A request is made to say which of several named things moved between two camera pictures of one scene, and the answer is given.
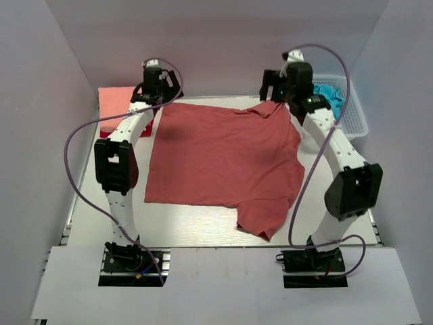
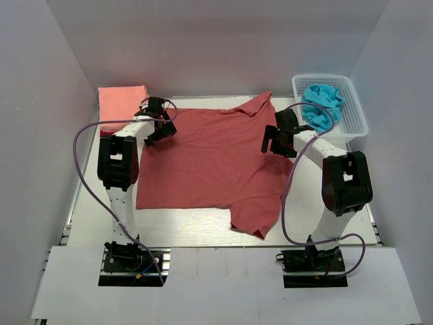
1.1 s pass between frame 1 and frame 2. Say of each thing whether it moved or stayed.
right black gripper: moved
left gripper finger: moved
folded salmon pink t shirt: stayed
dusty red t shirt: moved
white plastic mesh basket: stayed
